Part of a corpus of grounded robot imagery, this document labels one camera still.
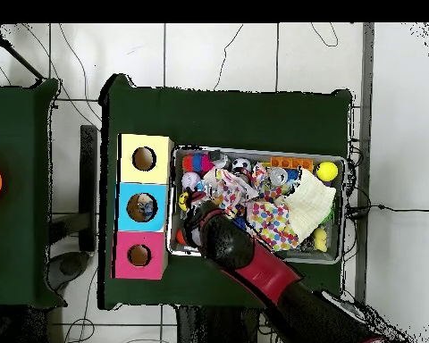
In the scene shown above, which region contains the large polka dot cloth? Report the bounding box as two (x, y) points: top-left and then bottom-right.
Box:
(244, 199), (300, 251)

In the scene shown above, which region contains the wooden box with three holes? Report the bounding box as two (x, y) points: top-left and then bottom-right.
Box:
(114, 133), (175, 281)

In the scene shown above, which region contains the shallow clear bin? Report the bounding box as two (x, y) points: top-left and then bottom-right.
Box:
(166, 145), (348, 265)

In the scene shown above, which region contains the white baseball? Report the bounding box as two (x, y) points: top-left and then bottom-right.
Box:
(181, 171), (202, 191)

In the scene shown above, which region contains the rainbow spiky toy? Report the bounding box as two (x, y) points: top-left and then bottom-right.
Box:
(182, 154), (215, 174)

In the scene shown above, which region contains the yellow smiley ball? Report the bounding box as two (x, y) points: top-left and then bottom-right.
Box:
(177, 191), (194, 213)

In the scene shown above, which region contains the black and white soccer ball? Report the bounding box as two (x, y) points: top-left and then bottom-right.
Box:
(231, 156), (253, 176)

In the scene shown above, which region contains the crushed silver can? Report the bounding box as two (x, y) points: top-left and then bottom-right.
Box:
(266, 166), (290, 188)

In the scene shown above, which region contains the cream muslin cloth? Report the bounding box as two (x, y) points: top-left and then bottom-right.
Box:
(285, 167), (338, 240)

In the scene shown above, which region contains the yellow rubber duck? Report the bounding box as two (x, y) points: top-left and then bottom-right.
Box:
(311, 227), (330, 253)

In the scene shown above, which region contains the black flat panel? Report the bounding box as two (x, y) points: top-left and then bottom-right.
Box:
(79, 124), (100, 253)

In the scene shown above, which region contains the grey floor stand base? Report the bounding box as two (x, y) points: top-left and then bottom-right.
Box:
(46, 213), (94, 290)

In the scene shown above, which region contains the green covered side table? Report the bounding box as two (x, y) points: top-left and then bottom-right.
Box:
(0, 78), (62, 308)

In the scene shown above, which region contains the black floor cable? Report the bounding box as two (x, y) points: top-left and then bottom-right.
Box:
(345, 202), (429, 221)

